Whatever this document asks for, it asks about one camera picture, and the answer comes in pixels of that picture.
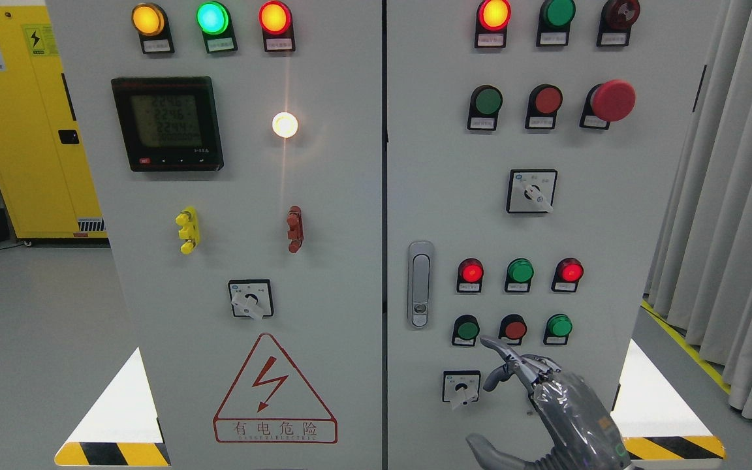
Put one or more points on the left door rotary selector switch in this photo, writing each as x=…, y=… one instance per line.
x=251, y=298

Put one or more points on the green push button upper row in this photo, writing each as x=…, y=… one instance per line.
x=484, y=106

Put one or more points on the right yellow black hazard tape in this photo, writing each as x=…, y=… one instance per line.
x=675, y=447

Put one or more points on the black digital power meter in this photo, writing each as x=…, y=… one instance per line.
x=169, y=124

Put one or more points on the red high voltage warning sticker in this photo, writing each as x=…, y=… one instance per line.
x=270, y=401

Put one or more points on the grey pleated curtain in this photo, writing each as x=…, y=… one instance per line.
x=701, y=277

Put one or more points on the white lit indicator lamp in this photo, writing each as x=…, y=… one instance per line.
x=285, y=125

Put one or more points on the lower white rotary selector switch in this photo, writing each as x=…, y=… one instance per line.
x=460, y=388

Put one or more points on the grey electrical control cabinet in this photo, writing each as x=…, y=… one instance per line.
x=383, y=158

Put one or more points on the red terminal connector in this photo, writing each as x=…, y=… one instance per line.
x=295, y=222

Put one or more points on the red indicator lamp lower left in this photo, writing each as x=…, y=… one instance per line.
x=470, y=276

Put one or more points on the green lamp top right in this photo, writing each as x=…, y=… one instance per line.
x=555, y=18

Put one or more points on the red mushroom emergency stop button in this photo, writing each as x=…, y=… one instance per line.
x=606, y=103

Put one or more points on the silver door handle lock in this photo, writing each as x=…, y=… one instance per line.
x=420, y=254

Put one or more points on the green start push button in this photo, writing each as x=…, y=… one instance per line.
x=465, y=331

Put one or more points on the red push button upper row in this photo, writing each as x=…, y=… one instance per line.
x=543, y=104

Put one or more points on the red stop push button lower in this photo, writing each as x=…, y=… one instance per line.
x=512, y=329

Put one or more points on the red lit lamp top right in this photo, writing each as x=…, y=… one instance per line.
x=493, y=17

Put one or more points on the yellow safety storage cabinet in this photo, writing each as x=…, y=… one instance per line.
x=46, y=183

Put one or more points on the yellow indicator lamp top left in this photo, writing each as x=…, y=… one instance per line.
x=153, y=28

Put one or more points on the grey robotic humanoid hand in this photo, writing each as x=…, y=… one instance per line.
x=584, y=434

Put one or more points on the red indicator lamp top left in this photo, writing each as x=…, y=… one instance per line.
x=277, y=27

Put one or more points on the left yellow black hazard tape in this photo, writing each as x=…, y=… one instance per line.
x=107, y=453

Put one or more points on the upper right rotary selector switch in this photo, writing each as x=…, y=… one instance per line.
x=531, y=191

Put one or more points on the green push button lower right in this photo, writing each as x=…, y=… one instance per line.
x=558, y=329

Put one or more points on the red indicator lamp lower right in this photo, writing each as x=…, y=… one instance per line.
x=567, y=275

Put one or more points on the green indicator lamp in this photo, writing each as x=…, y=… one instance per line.
x=518, y=278
x=215, y=23

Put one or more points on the red indicator lamp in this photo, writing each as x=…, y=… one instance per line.
x=470, y=276
x=277, y=27
x=567, y=275

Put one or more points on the green indicator lamp lower middle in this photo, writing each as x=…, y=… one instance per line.
x=518, y=278

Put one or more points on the yellow terminal connector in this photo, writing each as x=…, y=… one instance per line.
x=188, y=222

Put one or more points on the green indicator lamp top left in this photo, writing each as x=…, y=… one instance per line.
x=215, y=23

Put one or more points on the dark red buzzer top right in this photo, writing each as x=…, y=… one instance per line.
x=616, y=21

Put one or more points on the yellow black hazard tape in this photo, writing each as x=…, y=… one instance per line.
x=675, y=447
x=107, y=453

